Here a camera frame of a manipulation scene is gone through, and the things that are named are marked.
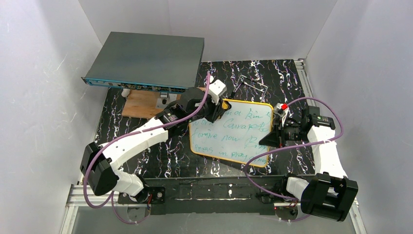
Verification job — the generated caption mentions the black grey wire stripper pliers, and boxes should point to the black grey wire stripper pliers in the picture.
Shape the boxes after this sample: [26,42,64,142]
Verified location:
[228,75,269,103]

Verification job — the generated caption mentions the grey blue network switch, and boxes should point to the grey blue network switch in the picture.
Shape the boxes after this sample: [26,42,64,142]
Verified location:
[82,32,205,94]

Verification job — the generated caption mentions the grey metal stand bracket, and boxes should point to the grey metal stand bracket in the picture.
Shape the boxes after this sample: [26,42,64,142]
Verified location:
[156,92,177,109]

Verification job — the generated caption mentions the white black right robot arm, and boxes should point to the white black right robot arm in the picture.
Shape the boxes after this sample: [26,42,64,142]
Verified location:
[259,103,358,222]

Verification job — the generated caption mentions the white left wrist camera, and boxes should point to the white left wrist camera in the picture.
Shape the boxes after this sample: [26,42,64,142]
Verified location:
[208,79,227,97]

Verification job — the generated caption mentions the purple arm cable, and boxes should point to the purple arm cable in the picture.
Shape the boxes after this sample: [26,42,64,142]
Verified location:
[83,71,212,225]
[244,97,345,223]

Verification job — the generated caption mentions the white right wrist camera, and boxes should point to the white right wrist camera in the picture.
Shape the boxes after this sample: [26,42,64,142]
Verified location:
[274,103,289,126]

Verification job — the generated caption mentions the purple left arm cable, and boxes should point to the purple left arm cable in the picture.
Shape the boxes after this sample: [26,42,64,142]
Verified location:
[83,71,212,225]

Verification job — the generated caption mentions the yellow black eraser pad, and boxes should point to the yellow black eraser pad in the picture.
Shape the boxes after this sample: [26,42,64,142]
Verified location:
[221,100,231,111]

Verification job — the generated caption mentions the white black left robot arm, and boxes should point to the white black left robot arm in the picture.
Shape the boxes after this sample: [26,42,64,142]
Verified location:
[80,84,231,198]

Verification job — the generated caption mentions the yellow-framed whiteboard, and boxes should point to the yellow-framed whiteboard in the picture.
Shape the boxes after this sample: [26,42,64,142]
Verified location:
[189,100,274,168]

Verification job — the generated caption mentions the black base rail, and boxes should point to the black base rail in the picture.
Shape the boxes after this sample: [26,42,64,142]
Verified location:
[68,174,359,215]

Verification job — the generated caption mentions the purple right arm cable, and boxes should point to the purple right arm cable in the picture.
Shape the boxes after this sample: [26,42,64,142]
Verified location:
[244,97,345,223]

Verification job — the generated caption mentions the green white cylinder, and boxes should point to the green white cylinder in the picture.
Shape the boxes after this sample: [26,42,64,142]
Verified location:
[121,88,131,98]

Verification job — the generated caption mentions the plywood board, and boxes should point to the plywood board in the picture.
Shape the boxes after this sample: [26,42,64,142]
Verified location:
[122,90,181,119]

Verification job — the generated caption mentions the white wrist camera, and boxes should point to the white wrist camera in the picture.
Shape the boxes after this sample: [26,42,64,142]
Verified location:
[274,103,289,126]
[208,79,227,97]

